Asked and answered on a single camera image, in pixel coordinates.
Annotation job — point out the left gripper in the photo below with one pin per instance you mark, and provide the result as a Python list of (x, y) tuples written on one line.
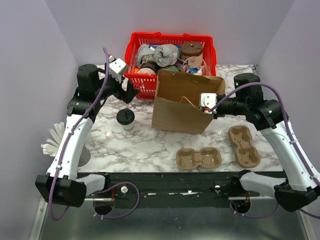
[(128, 95)]

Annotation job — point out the black coffee cup lid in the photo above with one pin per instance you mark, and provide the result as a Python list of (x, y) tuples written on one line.
[(125, 116)]

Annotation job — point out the white paper coffee cup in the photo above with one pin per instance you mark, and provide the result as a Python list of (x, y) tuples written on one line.
[(128, 127)]

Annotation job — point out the brown paper bag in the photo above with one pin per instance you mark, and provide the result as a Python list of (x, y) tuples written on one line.
[(176, 102)]

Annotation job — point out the cardboard cup carrier tray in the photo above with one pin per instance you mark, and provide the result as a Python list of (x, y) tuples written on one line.
[(190, 159)]

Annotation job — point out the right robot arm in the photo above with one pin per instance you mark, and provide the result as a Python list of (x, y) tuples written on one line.
[(301, 185)]

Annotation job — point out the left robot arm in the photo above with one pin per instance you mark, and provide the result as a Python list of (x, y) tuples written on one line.
[(61, 185)]

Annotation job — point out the red plastic shopping basket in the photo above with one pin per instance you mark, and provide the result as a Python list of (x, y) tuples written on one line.
[(147, 83)]

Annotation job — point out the dark lidded jar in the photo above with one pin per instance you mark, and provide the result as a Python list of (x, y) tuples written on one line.
[(149, 68)]

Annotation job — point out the green textured ball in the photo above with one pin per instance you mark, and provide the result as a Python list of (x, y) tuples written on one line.
[(171, 68)]

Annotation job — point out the grey crumpled foil bag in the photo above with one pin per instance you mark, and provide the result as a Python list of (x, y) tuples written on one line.
[(163, 55)]

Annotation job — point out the red drink can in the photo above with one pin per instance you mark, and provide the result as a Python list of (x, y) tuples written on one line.
[(180, 66)]

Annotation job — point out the white pump bottle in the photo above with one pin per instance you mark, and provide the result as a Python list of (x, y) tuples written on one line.
[(200, 71)]

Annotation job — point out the brown lidded round tub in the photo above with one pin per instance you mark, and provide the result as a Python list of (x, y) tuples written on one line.
[(191, 52)]

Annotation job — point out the grey straw holder cup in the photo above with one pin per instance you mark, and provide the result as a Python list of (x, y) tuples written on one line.
[(85, 156)]

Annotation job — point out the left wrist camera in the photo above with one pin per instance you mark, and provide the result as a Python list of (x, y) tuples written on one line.
[(117, 68)]

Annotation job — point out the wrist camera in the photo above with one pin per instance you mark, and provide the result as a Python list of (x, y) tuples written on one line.
[(117, 68), (207, 101)]

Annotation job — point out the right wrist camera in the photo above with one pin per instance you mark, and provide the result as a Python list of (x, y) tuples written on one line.
[(207, 101)]

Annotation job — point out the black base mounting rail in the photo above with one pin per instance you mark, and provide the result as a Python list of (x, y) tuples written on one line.
[(164, 190)]

